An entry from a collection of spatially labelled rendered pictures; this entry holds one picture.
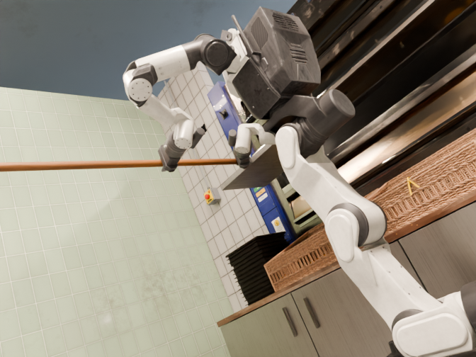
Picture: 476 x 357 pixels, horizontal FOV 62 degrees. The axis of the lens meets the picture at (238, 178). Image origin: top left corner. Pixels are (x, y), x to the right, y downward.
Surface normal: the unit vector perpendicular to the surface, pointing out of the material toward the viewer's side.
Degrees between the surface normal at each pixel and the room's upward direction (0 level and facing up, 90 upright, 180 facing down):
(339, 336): 90
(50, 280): 90
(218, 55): 142
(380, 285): 90
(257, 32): 90
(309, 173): 113
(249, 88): 101
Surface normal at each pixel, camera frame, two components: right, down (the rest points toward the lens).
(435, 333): -0.72, 0.04
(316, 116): -0.51, 0.37
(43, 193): 0.58, -0.51
